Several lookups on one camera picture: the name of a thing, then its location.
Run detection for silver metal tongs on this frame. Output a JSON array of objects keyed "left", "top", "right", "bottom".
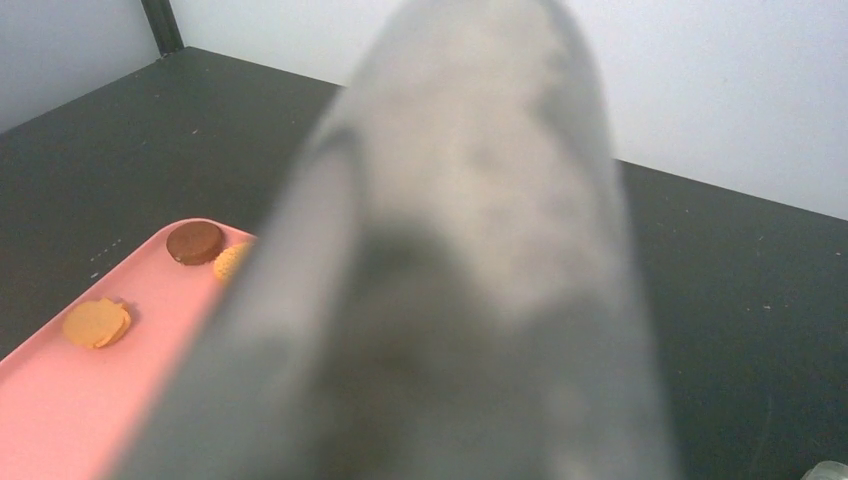
[{"left": 109, "top": 1, "right": 681, "bottom": 479}]

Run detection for silver tin lid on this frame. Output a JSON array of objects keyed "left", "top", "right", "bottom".
[{"left": 801, "top": 460, "right": 848, "bottom": 480}]

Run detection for round orange cookie top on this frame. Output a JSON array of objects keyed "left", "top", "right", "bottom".
[{"left": 213, "top": 242, "right": 253, "bottom": 283}]

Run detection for dark chocolate round cookie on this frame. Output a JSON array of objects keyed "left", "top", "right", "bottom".
[{"left": 166, "top": 220, "right": 225, "bottom": 266}]

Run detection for spiky flower cookie left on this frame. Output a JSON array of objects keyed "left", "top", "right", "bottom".
[{"left": 62, "top": 298, "right": 132, "bottom": 349}]

